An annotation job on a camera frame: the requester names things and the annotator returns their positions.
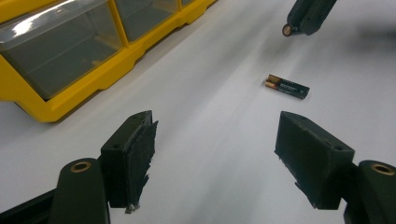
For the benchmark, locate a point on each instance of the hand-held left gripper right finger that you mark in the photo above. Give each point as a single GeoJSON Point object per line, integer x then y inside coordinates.
{"type": "Point", "coordinates": [311, 155]}

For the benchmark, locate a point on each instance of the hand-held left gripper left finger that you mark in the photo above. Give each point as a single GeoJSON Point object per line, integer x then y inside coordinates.
{"type": "Point", "coordinates": [124, 161]}

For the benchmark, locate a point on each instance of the black and copper battery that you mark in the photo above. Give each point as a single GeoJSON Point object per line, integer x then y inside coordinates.
{"type": "Point", "coordinates": [287, 30]}
{"type": "Point", "coordinates": [289, 88]}

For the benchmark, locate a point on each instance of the yellow and black drawer organizer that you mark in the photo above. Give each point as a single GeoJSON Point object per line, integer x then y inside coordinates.
{"type": "Point", "coordinates": [93, 79]}

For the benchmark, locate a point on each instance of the set of clear drawers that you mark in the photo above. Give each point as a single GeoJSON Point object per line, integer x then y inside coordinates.
{"type": "Point", "coordinates": [62, 62]}

